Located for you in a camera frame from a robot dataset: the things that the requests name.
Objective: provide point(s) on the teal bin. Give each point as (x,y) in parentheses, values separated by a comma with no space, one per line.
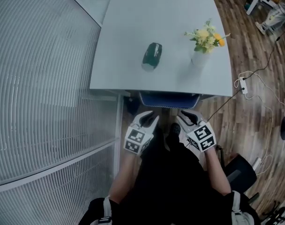
(247,7)

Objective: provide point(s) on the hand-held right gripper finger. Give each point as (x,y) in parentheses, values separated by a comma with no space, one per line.
(197,117)
(185,126)

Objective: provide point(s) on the blue chair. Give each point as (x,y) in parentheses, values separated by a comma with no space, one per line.
(168,101)

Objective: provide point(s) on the black mesh office chair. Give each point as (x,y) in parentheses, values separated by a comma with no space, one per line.
(241,172)

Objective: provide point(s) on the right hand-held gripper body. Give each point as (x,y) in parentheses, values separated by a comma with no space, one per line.
(202,137)

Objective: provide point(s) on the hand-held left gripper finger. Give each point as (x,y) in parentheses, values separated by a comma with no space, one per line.
(154,125)
(138,119)

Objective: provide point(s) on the person's black clothing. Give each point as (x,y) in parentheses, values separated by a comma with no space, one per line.
(170,184)

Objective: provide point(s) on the person's black shoe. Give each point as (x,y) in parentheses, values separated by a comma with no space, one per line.
(174,129)

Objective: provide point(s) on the yellow flower bouquet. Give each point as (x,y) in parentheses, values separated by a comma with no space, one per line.
(204,37)

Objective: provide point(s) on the grey square table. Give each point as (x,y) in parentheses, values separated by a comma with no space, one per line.
(144,20)

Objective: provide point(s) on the dark green tissue pack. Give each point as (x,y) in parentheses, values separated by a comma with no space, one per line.
(152,55)

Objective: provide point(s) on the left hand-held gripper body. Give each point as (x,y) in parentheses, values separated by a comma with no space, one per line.
(137,139)

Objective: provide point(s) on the black bag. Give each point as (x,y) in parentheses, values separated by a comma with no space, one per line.
(133,105)

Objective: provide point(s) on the person's left forearm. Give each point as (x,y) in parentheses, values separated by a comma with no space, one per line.
(123,177)

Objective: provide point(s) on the person's right forearm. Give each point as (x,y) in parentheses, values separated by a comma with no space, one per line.
(217,172)

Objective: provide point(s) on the white power strip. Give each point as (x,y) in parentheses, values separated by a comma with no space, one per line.
(243,85)

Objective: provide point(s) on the white power adapter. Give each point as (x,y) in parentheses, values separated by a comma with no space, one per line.
(257,163)

